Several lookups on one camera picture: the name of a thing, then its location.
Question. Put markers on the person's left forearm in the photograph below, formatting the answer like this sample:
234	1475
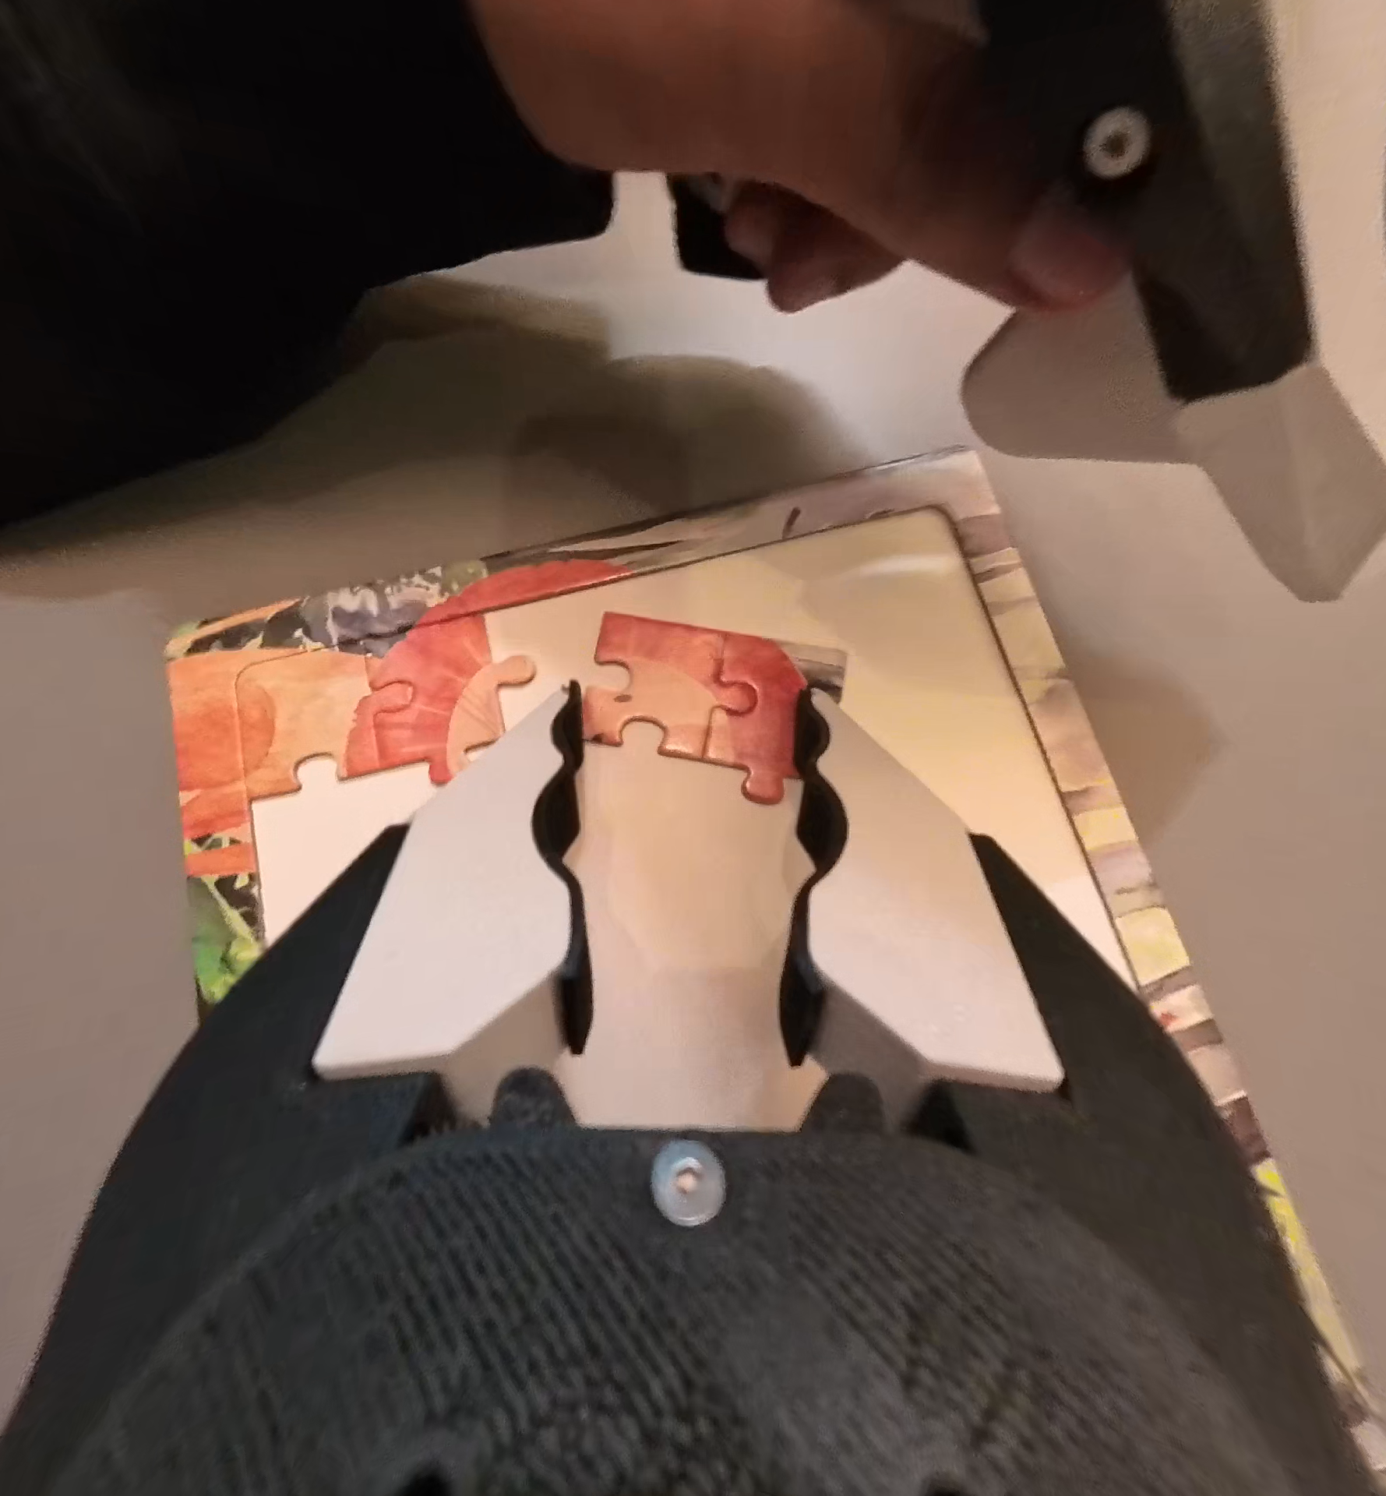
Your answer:
179	233

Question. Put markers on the person's left hand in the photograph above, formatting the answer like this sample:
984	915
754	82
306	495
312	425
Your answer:
764	105

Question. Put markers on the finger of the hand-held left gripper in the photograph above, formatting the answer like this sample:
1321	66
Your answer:
1067	380
1289	479

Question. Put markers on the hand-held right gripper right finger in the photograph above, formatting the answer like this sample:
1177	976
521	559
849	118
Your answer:
927	947

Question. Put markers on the pale orange puzzle piece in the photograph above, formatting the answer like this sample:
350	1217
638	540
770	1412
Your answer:
296	712

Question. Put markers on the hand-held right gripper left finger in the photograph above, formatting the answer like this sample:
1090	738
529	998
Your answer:
448	934

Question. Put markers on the joined orange puzzle pieces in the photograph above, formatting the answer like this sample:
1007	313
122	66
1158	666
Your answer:
670	677

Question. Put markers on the red ribbed puzzle piece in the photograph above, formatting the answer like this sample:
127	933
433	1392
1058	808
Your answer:
437	677

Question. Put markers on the jigsaw puzzle tray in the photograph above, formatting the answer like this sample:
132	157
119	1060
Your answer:
916	655

